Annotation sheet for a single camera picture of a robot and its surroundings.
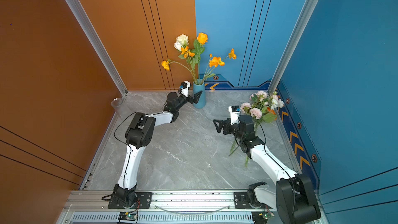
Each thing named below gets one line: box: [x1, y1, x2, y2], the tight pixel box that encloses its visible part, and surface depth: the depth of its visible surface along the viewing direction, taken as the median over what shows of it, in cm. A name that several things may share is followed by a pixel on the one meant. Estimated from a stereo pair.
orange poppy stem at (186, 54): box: [161, 46, 197, 84], surface depth 94 cm
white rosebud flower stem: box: [174, 40, 197, 83], surface depth 87 cm
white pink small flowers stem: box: [266, 90, 284, 110], surface depth 109 cm
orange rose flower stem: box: [191, 32, 209, 80], surface depth 91 cm
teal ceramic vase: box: [192, 78, 206, 109], surface depth 98 cm
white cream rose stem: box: [176, 33, 197, 83], surface depth 90 cm
